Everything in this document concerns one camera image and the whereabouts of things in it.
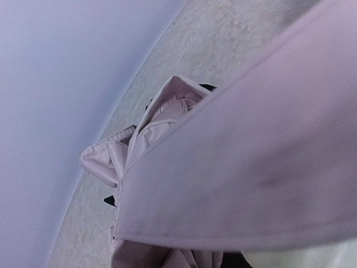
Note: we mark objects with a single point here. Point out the pink and black umbrella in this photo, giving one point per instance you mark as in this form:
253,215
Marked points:
266,162

